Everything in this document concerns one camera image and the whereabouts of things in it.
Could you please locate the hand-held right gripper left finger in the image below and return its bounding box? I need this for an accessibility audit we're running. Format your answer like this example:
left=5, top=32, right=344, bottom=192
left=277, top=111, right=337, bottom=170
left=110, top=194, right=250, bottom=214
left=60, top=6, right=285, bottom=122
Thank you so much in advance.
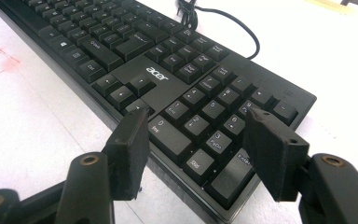
left=55, top=106, right=151, bottom=224

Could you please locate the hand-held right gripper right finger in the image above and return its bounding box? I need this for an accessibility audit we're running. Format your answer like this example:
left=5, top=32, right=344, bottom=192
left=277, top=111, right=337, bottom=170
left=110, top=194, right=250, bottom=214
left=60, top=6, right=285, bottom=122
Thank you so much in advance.
left=242, top=106, right=358, bottom=224

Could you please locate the black computer keyboard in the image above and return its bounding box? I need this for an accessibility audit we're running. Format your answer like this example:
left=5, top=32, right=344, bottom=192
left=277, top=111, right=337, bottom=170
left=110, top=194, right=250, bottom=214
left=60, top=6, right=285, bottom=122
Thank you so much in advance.
left=0, top=0, right=318, bottom=224

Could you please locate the black keyboard cable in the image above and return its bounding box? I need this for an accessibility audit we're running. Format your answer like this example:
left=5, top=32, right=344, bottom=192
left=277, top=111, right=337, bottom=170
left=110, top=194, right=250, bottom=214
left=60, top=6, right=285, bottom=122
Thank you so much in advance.
left=176, top=0, right=261, bottom=61

